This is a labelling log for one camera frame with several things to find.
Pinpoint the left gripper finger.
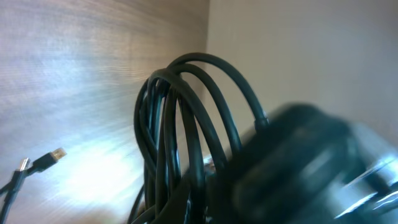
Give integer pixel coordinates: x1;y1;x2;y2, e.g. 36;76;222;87
130;174;199;223

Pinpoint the thick black HDMI cable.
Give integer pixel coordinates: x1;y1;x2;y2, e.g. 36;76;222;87
127;52;270;224

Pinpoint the thin black USB cable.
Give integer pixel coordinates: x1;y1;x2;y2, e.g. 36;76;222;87
0;147;68;224

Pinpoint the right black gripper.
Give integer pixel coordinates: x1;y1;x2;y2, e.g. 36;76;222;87
211;105;397;224

